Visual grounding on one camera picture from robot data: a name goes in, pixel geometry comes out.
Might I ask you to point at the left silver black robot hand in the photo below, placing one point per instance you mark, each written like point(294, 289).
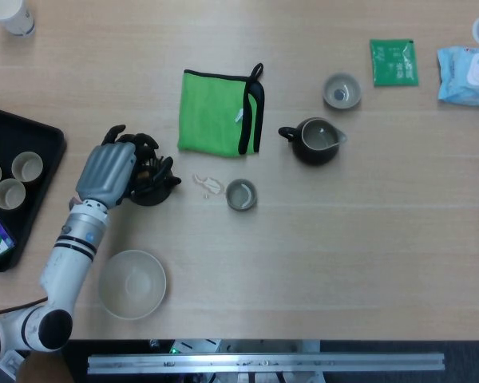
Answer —
point(105, 171)

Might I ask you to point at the dark green tea cup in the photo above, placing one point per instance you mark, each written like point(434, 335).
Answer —
point(241, 195)

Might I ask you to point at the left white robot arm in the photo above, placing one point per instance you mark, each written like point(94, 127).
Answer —
point(64, 271)

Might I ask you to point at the black tray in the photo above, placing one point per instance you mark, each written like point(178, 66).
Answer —
point(20, 131)

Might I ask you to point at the large beige bowl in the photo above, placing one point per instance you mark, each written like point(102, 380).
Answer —
point(132, 285)

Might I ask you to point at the green cloth with black trim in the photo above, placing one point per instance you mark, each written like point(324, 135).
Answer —
point(207, 111)

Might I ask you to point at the white paper cup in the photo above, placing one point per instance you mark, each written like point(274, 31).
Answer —
point(12, 16)

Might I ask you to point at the brown round stool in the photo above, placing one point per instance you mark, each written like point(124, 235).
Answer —
point(44, 371)

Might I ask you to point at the dark brown pitcher with spout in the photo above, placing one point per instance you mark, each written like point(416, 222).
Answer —
point(315, 153)

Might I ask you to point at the white floor box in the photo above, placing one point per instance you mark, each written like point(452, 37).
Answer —
point(10, 365)

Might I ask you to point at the small grey tea bowl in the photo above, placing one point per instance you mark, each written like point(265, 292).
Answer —
point(342, 91)

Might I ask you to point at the green tea packet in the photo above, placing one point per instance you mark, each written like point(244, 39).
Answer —
point(394, 63)

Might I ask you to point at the blue wet wipes pack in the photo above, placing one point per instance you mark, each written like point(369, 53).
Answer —
point(463, 80)

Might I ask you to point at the aluminium rail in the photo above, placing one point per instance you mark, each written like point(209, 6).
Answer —
point(263, 363)

